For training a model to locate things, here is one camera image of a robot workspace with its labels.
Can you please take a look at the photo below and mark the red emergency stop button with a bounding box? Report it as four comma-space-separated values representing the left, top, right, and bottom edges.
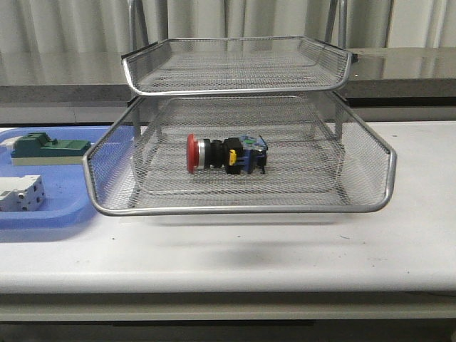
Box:
186, 134, 268, 175

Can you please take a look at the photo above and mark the blue plastic tray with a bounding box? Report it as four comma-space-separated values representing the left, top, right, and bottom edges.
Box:
1, 125, 108, 229

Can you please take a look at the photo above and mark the green terminal block module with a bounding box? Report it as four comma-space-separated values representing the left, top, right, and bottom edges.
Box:
11, 132, 91, 166

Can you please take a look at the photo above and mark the white small component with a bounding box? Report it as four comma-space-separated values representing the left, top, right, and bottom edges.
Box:
0, 136, 21, 150

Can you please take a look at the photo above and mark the silver metal rack frame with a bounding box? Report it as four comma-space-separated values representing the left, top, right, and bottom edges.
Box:
125, 0, 354, 143

